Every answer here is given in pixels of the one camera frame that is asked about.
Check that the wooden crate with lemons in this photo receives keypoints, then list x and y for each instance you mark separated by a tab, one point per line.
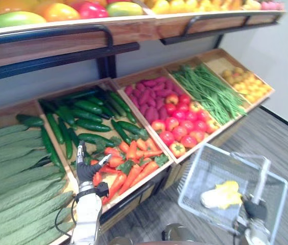
215	61

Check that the green ribbed gourd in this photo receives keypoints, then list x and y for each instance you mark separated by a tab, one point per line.
31	229
24	197
11	155
3	132
11	141
31	212
24	179
13	166
54	235

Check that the purple sweet potato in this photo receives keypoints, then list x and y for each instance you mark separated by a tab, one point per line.
144	97
128	90
159	103
151	115
149	83
140	87
135	101
144	109
163	113
160	79
169	84
167	93

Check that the robot left arm silver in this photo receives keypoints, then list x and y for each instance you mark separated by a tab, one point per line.
86	217

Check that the orange carrot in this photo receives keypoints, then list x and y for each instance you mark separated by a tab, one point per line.
116	161
131	150
112	151
142	144
110	170
152	144
131	180
116	187
123	147
149	153
145	173
97	179

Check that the green mango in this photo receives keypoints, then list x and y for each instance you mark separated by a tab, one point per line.
13	20
124	9

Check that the yellow white napa cabbage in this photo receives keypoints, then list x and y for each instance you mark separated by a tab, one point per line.
220	195

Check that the red mango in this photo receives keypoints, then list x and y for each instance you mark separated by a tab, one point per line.
91	10

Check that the robot right leg silver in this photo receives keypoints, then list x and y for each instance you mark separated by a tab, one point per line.
176	232

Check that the wooden crate with beans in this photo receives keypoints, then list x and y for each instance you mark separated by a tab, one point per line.
177	65

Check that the yellow red tomato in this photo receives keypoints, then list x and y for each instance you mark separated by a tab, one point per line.
177	149

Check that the robot right arm silver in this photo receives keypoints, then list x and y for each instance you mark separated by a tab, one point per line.
255	236

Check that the wooden stand base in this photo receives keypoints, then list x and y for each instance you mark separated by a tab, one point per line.
144	194

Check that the yellow lemon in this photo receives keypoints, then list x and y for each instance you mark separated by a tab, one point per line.
231	80
265	89
246	76
256	83
256	93
239	85
238	70
243	91
250	99
227	74

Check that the wooden crate with tomatoes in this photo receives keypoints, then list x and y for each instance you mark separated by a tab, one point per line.
133	77

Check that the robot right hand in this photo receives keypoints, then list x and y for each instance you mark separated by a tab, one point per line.
256	210

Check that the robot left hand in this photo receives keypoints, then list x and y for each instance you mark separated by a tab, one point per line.
84	172

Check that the pile of green beans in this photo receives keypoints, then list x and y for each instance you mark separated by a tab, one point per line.
207	94

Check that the dark green cucumber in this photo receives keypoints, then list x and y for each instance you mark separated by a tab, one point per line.
81	94
95	100
66	115
93	125
131	127
121	132
86	115
30	120
87	106
55	128
131	118
107	111
50	146
73	136
66	140
119	101
95	139

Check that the wooden crate with cucumbers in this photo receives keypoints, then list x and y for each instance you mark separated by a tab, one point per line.
144	178

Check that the orange yellow mango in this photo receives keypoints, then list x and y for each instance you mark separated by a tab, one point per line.
57	12
13	6

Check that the long wooden shelf board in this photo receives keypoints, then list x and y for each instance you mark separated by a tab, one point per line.
57	40

